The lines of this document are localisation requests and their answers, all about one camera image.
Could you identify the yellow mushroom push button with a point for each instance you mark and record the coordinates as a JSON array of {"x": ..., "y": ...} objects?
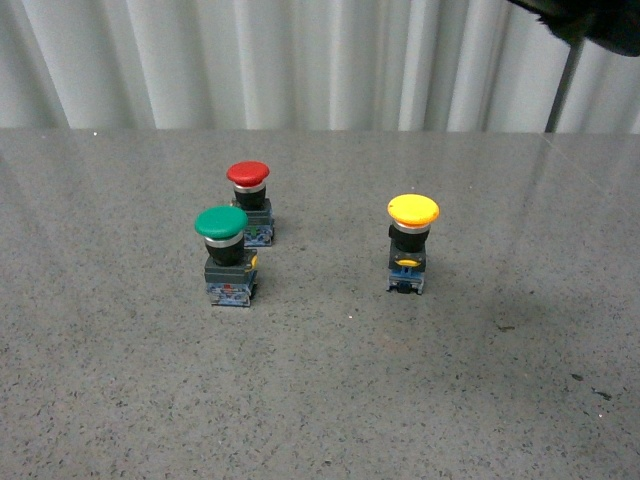
[{"x": 412, "y": 216}]

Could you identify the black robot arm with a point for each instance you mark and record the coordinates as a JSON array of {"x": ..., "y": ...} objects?
[{"x": 611, "y": 24}]

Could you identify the red mushroom push button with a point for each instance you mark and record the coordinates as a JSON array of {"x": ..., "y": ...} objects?
[{"x": 248, "y": 178}]

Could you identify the green mushroom push button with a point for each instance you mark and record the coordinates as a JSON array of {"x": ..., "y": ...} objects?
[{"x": 230, "y": 271}]

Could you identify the white pleated curtain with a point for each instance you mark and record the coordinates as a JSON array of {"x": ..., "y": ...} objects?
[{"x": 455, "y": 66}]

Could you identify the grey vertical metal pole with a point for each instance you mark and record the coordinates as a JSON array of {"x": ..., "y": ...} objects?
[{"x": 564, "y": 86}]

